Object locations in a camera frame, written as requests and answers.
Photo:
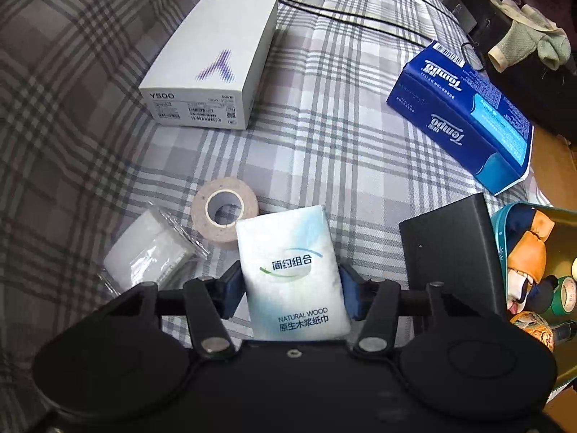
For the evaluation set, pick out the white Y500 box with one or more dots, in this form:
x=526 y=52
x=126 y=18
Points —
x=209 y=70

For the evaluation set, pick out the gold teal metal tin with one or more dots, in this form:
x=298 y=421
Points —
x=561 y=251

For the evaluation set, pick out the black cabinet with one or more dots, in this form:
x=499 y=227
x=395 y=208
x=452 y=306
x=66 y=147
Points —
x=545 y=96

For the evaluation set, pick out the plaid bed cover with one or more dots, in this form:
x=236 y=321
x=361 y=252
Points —
x=81 y=156

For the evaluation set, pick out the green knit sweater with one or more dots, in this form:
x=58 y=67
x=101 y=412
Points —
x=530 y=32

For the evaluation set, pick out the white tissue packet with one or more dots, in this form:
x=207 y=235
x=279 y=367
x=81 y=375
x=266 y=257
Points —
x=293 y=287

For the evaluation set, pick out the orange embroidered pouch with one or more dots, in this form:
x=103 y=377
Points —
x=533 y=324

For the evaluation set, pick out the green tape roll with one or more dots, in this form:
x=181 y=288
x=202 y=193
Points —
x=564 y=297

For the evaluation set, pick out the blue Tempo tissue pack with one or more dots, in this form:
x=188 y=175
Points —
x=466 y=115

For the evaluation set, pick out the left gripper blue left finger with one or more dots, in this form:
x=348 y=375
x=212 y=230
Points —
x=230 y=289

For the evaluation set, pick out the beige tape roll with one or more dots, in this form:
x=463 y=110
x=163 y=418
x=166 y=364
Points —
x=216 y=208

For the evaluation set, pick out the clear wrapped white packet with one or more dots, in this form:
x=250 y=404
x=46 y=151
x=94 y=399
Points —
x=152 y=250

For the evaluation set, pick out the black triangular case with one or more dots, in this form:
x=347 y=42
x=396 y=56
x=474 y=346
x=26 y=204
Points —
x=455 y=244

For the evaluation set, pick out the cream egg shaker teal handle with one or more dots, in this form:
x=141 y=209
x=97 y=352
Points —
x=574 y=269

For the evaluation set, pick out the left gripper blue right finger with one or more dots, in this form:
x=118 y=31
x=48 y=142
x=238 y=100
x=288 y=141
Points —
x=354 y=292

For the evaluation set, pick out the black ball massage head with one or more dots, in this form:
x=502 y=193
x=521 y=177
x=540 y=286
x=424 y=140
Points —
x=540 y=298

